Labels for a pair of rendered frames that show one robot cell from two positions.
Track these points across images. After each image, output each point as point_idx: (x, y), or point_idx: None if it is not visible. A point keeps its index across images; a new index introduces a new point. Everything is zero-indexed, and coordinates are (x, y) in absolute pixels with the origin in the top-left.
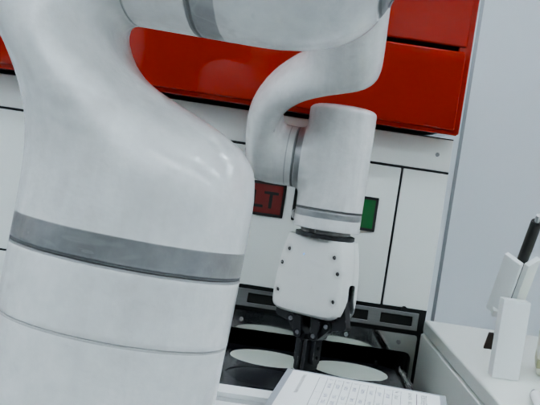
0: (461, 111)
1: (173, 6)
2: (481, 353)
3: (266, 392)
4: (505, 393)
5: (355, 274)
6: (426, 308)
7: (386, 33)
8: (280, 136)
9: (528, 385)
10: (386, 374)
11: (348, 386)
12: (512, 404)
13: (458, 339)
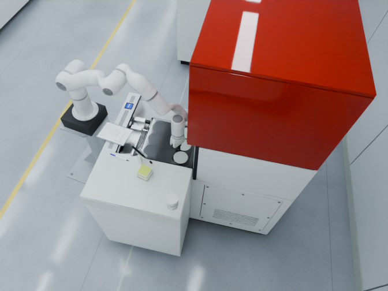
0: (187, 141)
1: None
2: (160, 167)
3: (125, 126)
4: (130, 157)
5: (172, 142)
6: (193, 167)
7: (155, 108)
8: (176, 114)
9: (136, 164)
10: (180, 163)
11: (125, 134)
12: (123, 155)
13: (172, 167)
